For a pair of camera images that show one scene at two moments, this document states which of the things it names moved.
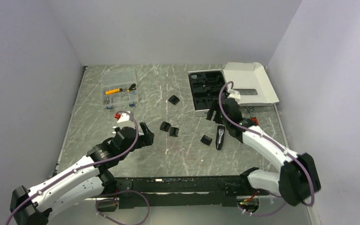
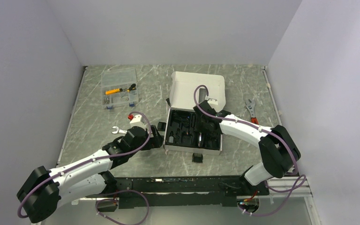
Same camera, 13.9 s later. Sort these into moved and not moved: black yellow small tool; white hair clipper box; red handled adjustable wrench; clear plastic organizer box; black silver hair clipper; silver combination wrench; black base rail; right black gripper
Moved: black silver hair clipper; right black gripper; white hair clipper box
Not moved: clear plastic organizer box; black base rail; black yellow small tool; red handled adjustable wrench; silver combination wrench
